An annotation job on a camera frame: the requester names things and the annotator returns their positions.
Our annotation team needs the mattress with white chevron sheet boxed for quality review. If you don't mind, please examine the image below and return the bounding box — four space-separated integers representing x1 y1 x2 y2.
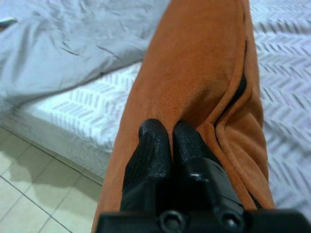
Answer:
0 0 311 223

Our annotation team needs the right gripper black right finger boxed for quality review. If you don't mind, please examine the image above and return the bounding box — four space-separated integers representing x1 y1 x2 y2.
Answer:
172 120 244 215

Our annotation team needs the orange suede pillow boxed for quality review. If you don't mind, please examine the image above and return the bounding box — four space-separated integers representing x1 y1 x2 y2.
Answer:
91 0 276 233

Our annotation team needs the grey blanket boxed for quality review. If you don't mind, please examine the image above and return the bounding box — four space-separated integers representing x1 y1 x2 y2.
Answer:
0 0 171 109

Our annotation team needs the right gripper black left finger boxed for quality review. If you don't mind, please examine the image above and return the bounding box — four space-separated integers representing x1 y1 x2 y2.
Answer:
120 118 174 213

